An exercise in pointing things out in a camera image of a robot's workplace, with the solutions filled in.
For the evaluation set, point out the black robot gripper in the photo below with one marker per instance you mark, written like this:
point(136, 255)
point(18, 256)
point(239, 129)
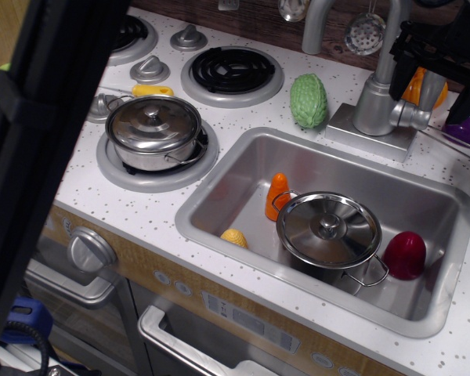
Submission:
point(441, 49)

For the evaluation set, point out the silver faucet lever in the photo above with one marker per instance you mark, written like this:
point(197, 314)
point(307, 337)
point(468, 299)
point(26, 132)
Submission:
point(408, 115)

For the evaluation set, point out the orange toy fruit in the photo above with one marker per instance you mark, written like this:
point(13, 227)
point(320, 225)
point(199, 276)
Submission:
point(413, 90)

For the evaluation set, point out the purple toy eggplant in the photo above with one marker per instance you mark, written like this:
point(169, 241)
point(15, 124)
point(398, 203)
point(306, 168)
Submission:
point(458, 133)

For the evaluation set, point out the silver toy faucet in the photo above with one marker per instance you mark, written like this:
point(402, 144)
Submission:
point(365, 126)

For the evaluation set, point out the hanging silver strainer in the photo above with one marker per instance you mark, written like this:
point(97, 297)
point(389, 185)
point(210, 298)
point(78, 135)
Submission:
point(364, 34)

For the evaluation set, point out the green toy vegetable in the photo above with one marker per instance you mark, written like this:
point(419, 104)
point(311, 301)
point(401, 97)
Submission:
point(308, 101)

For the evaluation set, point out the hanging silver spoon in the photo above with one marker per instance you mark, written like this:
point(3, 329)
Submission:
point(293, 10)

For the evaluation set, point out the silver toy sink basin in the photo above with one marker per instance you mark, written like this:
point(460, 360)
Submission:
point(233, 195)

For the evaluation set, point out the red toy pepper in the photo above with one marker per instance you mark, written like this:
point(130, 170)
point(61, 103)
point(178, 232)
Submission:
point(405, 256)

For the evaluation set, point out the steel pot in sink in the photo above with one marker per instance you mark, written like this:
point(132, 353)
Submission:
point(335, 237)

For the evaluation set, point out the orange toy carrot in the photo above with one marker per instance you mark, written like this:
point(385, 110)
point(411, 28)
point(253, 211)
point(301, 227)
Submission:
point(278, 195)

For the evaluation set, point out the back right stove burner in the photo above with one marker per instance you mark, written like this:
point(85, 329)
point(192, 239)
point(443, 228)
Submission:
point(232, 77)

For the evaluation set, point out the stove burner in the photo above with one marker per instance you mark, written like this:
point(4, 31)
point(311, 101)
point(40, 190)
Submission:
point(114, 170)
point(136, 38)
point(232, 77)

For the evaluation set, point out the silver stove knob back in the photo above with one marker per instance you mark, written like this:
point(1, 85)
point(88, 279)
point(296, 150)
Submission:
point(189, 39)

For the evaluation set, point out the silver stove knob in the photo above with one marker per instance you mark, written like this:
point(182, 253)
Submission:
point(189, 39)
point(150, 71)
point(101, 107)

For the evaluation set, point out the yellow toy corn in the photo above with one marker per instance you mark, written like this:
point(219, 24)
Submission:
point(236, 237)

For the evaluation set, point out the front stove burner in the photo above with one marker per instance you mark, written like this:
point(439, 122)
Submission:
point(114, 170)

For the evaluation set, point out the silver stove knob middle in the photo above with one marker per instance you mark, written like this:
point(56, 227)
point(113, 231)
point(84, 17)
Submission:
point(150, 71)

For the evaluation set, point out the steel pot on stove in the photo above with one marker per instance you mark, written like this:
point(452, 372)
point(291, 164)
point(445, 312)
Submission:
point(155, 133)

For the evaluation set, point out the yellow toy banana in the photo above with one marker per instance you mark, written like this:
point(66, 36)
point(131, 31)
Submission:
point(146, 90)

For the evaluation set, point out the back left stove burner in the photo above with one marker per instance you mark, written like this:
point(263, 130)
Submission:
point(136, 38)

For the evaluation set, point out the silver stove knob front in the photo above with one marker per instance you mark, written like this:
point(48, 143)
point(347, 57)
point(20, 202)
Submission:
point(101, 107)

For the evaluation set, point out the silver oven dial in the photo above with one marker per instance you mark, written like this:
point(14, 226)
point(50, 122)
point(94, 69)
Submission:
point(88, 252)

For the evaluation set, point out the silver dishwasher door handle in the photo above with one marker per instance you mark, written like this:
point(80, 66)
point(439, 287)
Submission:
point(149, 329)

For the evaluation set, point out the silver oven door handle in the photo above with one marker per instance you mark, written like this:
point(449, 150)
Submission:
point(94, 295)

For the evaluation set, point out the black camera stand pole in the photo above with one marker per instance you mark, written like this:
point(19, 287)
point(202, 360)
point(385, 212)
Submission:
point(45, 95)

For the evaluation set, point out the blue clamp with cable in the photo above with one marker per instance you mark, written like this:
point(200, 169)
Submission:
point(28, 323)

